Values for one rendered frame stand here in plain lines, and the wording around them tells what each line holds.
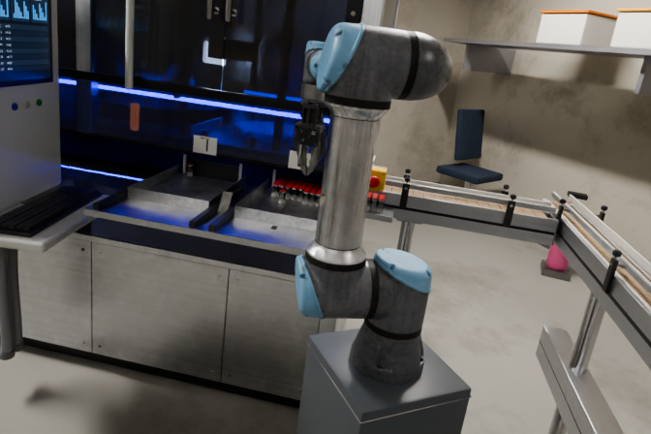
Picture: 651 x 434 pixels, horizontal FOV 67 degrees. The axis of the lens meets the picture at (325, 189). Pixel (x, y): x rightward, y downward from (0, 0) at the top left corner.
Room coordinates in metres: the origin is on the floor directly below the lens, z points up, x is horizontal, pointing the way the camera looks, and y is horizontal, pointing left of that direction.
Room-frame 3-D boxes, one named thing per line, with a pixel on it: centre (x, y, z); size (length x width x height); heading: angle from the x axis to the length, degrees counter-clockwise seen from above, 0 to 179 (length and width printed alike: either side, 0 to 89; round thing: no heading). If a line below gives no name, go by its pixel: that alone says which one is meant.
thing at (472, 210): (1.70, -0.46, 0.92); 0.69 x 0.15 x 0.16; 82
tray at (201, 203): (1.57, 0.44, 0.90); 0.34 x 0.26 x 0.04; 172
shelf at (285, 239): (1.48, 0.28, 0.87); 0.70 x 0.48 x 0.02; 82
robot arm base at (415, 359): (0.89, -0.17, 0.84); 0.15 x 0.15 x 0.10
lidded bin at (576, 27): (3.70, -1.60, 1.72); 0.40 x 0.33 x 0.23; 26
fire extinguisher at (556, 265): (3.43, -1.77, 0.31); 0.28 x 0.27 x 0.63; 116
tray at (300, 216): (1.52, 0.11, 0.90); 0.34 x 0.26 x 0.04; 172
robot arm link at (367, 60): (0.87, -0.04, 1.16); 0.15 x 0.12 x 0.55; 102
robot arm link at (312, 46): (1.34, 0.06, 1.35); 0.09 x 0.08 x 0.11; 12
